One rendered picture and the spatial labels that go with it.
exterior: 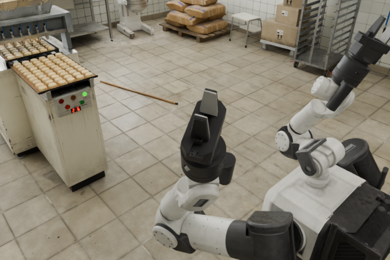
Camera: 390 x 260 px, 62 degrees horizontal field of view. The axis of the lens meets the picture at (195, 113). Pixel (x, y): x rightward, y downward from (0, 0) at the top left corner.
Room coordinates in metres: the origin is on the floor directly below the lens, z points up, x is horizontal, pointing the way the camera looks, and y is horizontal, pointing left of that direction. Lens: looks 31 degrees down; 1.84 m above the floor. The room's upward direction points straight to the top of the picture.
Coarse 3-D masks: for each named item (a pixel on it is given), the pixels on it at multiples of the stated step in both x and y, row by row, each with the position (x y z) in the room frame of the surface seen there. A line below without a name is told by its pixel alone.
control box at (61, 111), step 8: (88, 88) 1.99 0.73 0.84; (56, 96) 1.88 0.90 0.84; (64, 96) 1.88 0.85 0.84; (80, 96) 1.94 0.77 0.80; (88, 96) 1.98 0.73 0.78; (56, 104) 1.84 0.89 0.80; (64, 104) 1.87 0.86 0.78; (72, 104) 1.90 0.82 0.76; (80, 104) 1.94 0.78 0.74; (88, 104) 1.97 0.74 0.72; (56, 112) 1.85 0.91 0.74; (64, 112) 1.86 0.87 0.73; (72, 112) 1.89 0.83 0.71
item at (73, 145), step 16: (32, 96) 2.05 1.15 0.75; (32, 112) 2.16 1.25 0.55; (48, 112) 1.83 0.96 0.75; (80, 112) 1.96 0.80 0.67; (96, 112) 2.04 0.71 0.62; (32, 128) 2.30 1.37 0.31; (48, 128) 1.90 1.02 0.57; (64, 128) 1.88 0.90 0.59; (80, 128) 1.94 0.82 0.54; (96, 128) 2.02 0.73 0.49; (48, 144) 2.00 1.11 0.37; (64, 144) 1.86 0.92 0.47; (80, 144) 1.93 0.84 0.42; (96, 144) 2.01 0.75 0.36; (48, 160) 2.13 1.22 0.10; (64, 160) 1.84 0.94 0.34; (80, 160) 1.91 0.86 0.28; (96, 160) 1.99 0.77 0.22; (64, 176) 1.84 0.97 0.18; (80, 176) 1.89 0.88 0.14; (96, 176) 2.00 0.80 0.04
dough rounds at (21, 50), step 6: (18, 42) 2.76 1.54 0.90; (30, 42) 2.72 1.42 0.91; (36, 42) 2.70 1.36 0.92; (42, 42) 2.70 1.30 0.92; (0, 48) 2.56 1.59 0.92; (6, 48) 2.60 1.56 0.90; (12, 48) 2.55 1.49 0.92; (18, 48) 2.56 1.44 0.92; (24, 48) 2.55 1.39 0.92; (30, 48) 2.56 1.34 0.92; (36, 48) 2.60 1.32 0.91; (42, 48) 2.56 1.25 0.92; (48, 48) 2.56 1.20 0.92; (54, 48) 2.57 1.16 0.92; (0, 54) 2.48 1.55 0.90; (6, 54) 2.42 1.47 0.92; (12, 54) 2.48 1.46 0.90; (18, 54) 2.42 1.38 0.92; (24, 54) 2.43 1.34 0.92; (30, 54) 2.45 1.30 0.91
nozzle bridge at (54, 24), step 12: (60, 12) 2.68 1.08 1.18; (0, 24) 2.35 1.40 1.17; (12, 24) 2.40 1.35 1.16; (24, 24) 2.53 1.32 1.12; (48, 24) 2.65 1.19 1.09; (60, 24) 2.71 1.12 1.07; (72, 24) 2.69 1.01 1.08; (0, 36) 2.41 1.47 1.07; (24, 36) 2.48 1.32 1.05; (36, 36) 2.53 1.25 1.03; (72, 48) 2.77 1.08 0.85
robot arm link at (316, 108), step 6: (354, 96) 0.91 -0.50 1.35; (312, 102) 0.98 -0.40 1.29; (318, 102) 0.99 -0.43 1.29; (324, 102) 0.99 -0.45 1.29; (348, 102) 0.90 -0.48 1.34; (312, 108) 0.96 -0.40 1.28; (318, 108) 0.96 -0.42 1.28; (324, 108) 0.97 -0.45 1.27; (342, 108) 0.91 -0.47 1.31; (312, 114) 0.95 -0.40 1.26; (318, 114) 0.94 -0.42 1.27; (324, 114) 0.94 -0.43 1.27; (330, 114) 0.93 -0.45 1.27; (336, 114) 0.92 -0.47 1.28
